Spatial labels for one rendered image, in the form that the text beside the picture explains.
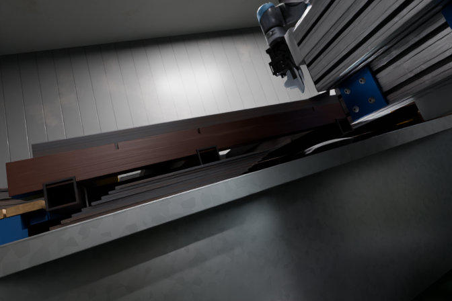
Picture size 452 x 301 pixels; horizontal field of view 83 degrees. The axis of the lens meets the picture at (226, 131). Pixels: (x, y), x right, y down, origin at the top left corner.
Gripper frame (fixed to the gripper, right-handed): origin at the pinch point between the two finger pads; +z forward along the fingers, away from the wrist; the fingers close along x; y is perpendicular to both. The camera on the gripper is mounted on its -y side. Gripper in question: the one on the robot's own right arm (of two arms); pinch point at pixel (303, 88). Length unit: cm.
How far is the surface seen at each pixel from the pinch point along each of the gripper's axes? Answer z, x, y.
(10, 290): 30, 77, 25
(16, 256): 26, 79, 8
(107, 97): -143, -79, 272
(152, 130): 7, 50, 20
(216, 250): 36, 50, 11
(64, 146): 7, 66, 28
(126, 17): -228, -91, 207
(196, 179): 22, 56, 4
